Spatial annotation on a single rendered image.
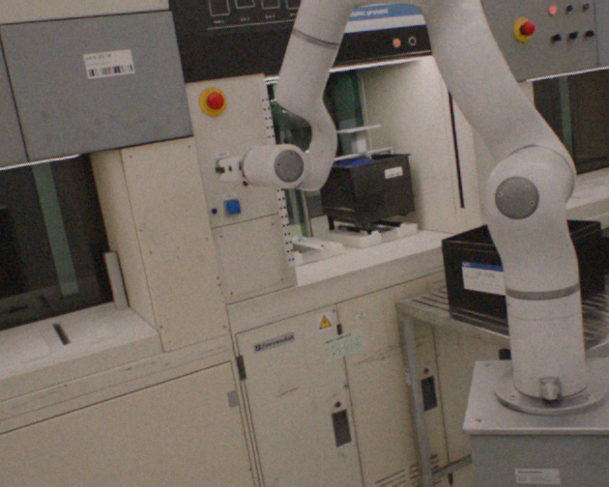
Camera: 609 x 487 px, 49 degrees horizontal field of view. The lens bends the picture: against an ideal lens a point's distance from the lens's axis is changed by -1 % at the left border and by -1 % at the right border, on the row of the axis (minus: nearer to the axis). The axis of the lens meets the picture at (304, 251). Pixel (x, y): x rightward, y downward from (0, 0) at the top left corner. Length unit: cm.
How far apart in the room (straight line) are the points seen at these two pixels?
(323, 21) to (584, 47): 123
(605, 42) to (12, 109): 173
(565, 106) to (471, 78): 180
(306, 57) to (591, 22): 127
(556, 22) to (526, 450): 140
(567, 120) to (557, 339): 183
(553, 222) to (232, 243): 82
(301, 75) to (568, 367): 68
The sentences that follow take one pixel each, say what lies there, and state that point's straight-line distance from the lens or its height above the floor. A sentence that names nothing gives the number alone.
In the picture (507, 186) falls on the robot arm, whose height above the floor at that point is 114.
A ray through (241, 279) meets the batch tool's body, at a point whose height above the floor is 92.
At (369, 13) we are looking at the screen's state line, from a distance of 182.
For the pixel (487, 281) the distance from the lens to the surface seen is 164.
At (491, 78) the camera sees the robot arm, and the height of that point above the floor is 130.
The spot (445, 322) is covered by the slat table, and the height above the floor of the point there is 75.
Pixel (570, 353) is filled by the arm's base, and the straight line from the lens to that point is 120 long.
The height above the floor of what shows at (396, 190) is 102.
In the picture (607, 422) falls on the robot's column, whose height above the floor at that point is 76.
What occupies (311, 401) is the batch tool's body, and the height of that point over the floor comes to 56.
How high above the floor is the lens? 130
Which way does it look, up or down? 12 degrees down
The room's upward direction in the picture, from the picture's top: 9 degrees counter-clockwise
